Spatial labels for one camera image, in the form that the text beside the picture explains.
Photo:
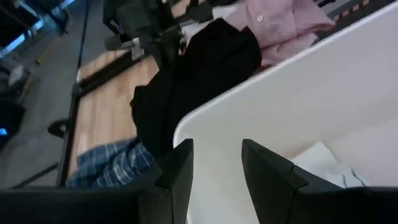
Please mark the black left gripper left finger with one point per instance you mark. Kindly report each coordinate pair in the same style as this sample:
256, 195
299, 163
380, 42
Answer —
171, 196

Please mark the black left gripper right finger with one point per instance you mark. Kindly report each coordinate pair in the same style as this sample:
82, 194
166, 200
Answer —
280, 196

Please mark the white cloth with thin stripes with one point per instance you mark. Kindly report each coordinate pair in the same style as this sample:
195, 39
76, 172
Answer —
320, 165

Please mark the black garment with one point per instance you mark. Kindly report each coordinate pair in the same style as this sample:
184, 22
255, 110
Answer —
192, 81

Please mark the blue plaid shirt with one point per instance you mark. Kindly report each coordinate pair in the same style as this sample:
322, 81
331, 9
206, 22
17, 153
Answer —
109, 165

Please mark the pink button shirt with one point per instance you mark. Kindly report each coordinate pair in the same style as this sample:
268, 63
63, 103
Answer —
280, 31

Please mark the white perforated plastic bin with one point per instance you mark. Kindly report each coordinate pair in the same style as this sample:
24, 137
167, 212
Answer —
295, 102

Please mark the grey metal bracket plate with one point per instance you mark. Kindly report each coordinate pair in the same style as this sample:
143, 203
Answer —
137, 51

